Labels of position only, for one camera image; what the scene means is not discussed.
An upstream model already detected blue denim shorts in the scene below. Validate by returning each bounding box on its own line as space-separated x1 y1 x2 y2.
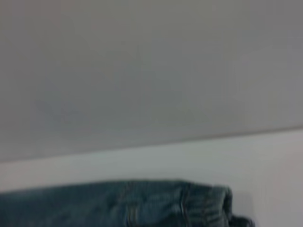
0 179 256 227

